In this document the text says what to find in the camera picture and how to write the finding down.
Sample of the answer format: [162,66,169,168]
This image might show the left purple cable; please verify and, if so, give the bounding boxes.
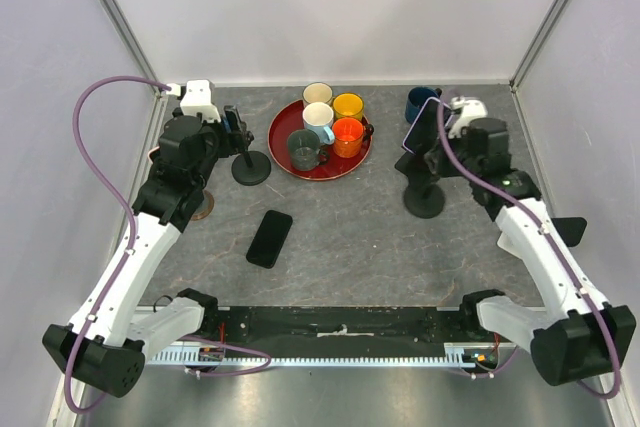
[64,75,274,414]

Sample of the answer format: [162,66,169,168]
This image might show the orange mug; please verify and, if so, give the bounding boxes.
[332,117,374,158]

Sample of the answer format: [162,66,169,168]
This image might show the yellow mug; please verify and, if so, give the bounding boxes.
[332,93,364,121]

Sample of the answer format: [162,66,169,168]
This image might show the black-cased phone far right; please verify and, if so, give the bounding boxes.
[551,217,588,248]

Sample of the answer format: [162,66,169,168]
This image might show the black flat phone stand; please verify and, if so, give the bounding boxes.
[394,152,431,177]

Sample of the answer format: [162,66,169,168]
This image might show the light blue mug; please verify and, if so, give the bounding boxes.
[302,102,335,145]

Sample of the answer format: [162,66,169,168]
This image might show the black phone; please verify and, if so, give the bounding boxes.
[245,210,293,269]

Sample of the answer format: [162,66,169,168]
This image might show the black mounting base plate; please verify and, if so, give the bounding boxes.
[217,306,491,359]

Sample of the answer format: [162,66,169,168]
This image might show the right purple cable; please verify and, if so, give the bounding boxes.
[435,96,624,401]

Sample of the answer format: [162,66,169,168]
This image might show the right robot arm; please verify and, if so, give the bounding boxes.
[418,118,636,399]

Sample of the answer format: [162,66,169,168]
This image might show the grey cable duct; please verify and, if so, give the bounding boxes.
[149,342,497,368]

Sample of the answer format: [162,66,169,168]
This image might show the cream mug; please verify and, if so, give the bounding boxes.
[302,82,334,106]

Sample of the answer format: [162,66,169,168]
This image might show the black round-base phone stand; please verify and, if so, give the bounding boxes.
[224,105,271,186]

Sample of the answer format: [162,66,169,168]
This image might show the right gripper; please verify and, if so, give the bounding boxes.
[424,125,481,182]

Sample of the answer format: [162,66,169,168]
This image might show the lilac-cased phone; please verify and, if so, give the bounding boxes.
[402,97,441,154]

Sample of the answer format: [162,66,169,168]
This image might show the red round tray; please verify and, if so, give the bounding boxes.
[268,99,373,181]

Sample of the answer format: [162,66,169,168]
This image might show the purple cable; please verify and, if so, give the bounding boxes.
[64,75,274,414]
[435,96,624,401]

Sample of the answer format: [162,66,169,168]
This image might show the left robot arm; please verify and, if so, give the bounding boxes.
[42,115,236,398]

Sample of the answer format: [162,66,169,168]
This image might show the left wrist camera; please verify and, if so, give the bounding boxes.
[166,79,221,123]

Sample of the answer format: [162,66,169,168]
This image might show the dark blue mug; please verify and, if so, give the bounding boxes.
[405,86,442,124]

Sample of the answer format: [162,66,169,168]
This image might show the grey mug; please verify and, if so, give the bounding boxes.
[286,129,330,172]

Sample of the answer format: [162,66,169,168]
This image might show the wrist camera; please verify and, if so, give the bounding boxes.
[166,79,221,123]
[445,96,487,139]

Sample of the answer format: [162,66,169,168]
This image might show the wooden-base phone stand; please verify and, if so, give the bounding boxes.
[191,190,215,221]

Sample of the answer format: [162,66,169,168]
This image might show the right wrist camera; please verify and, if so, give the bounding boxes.
[445,96,487,139]

